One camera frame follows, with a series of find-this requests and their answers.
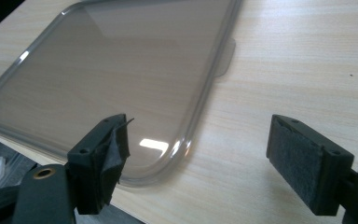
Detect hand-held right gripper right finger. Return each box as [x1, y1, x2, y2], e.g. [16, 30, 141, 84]
[266, 114, 355, 217]

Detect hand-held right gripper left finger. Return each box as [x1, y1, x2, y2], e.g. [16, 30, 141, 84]
[66, 113, 135, 216]

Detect clear grey plastic lid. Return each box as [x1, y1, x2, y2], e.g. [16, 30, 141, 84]
[0, 0, 244, 188]

